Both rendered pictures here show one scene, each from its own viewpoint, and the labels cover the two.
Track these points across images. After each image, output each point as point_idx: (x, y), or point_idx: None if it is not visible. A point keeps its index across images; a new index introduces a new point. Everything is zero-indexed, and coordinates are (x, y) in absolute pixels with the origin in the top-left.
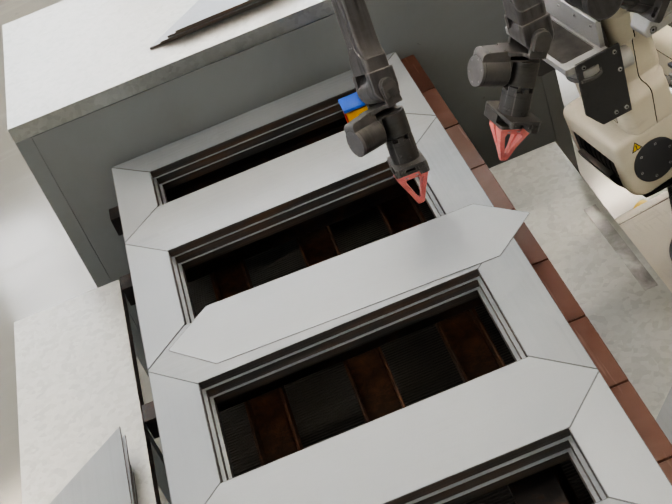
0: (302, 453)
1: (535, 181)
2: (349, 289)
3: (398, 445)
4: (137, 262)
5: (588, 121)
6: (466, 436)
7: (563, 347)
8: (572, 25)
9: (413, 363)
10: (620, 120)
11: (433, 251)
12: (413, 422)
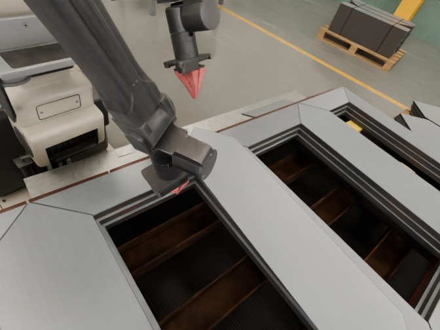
0: (411, 209)
1: None
2: (285, 220)
3: (375, 164)
4: None
5: (62, 124)
6: (353, 140)
7: (291, 112)
8: (49, 36)
9: (215, 267)
10: (86, 100)
11: (236, 171)
12: (360, 160)
